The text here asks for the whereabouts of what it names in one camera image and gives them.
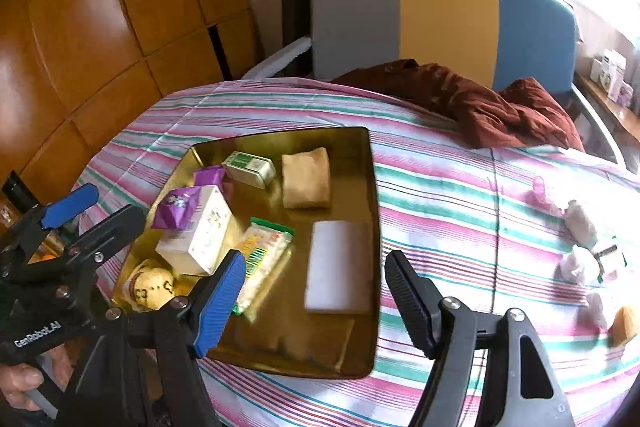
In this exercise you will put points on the gold tin tray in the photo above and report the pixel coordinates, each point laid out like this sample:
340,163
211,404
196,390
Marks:
345,187

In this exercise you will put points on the round yellow bun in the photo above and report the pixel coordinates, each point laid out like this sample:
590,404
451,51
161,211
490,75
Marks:
150,289

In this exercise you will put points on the pink wrapper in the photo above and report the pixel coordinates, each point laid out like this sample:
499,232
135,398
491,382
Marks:
542,192

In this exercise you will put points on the small purple carton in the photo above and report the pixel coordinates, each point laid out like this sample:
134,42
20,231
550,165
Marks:
626,93

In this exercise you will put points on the green cracker packet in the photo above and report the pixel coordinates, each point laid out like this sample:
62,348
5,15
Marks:
265,252

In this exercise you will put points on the white foam block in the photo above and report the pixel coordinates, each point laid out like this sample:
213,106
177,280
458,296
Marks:
337,267

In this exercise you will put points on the brown bread packet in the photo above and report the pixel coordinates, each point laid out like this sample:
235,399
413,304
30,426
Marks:
305,179

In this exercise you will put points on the yellow wrapped snack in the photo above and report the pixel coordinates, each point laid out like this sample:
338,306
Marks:
625,324

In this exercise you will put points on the grey bed side rail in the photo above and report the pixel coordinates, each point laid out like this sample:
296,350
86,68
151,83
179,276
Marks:
600,132
280,57

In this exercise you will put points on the brown crumpled cloth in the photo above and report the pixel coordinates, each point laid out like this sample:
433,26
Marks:
475,102

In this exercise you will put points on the white carton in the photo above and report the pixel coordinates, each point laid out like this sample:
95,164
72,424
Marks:
607,72

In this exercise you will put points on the purple snack packet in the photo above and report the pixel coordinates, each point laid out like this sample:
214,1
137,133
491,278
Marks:
175,209
210,177

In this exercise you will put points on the grey yellow blue headboard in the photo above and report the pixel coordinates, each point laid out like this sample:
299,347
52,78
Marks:
440,17

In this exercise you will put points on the person's left hand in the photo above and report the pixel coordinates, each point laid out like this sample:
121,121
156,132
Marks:
17,382

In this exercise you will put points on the wooden desk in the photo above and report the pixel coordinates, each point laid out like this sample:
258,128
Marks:
615,112

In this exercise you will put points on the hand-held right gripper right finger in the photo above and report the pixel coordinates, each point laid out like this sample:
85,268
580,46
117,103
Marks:
410,302

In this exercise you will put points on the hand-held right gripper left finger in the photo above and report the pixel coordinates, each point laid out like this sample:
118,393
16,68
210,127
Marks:
220,307

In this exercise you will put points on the small green white box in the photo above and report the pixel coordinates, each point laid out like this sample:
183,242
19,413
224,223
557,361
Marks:
611,259
250,169

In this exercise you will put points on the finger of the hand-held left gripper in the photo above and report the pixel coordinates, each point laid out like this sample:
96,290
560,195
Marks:
110,229
70,205

